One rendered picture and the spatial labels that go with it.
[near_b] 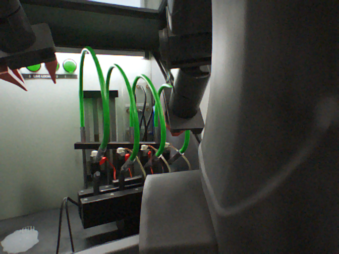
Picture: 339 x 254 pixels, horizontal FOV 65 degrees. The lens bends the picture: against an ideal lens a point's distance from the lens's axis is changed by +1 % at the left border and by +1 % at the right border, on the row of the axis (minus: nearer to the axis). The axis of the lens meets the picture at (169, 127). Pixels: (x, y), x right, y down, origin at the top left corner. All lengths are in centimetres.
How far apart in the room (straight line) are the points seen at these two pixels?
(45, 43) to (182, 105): 24
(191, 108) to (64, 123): 70
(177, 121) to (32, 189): 78
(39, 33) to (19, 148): 66
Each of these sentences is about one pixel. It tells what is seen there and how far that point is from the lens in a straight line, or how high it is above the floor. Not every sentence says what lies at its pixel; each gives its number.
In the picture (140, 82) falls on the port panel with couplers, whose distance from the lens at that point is 115.
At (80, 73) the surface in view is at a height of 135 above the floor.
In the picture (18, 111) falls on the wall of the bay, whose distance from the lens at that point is 108.
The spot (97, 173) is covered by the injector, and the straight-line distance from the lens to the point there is 82.
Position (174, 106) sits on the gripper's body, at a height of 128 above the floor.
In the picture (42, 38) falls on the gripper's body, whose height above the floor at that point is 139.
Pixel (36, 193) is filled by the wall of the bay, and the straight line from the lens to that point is 116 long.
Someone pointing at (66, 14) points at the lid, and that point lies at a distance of 99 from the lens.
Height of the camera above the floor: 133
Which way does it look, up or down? 10 degrees down
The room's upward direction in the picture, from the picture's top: straight up
